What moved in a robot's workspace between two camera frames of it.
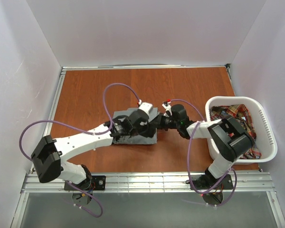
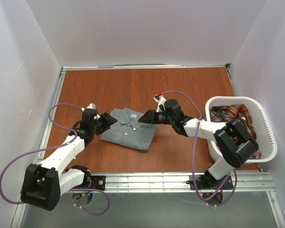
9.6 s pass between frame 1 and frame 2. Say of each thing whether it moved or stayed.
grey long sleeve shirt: moved
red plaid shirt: stayed
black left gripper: moved
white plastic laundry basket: stayed
